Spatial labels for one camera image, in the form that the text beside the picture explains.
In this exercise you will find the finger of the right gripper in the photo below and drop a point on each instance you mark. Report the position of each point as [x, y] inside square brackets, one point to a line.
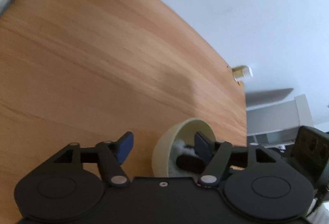
[189, 161]

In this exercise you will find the grey fluffy cleaning cloth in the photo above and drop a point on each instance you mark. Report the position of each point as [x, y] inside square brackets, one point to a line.
[173, 170]

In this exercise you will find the white pill bottle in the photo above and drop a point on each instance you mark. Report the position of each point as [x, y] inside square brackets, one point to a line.
[242, 73]

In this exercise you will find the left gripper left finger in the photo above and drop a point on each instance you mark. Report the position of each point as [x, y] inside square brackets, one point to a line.
[123, 146]

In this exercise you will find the cream ceramic bowl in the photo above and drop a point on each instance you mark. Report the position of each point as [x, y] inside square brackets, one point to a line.
[184, 131]

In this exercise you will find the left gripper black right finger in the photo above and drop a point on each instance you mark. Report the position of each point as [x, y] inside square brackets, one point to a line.
[204, 147]

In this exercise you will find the white radiator heater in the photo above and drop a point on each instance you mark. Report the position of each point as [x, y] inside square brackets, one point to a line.
[278, 124]

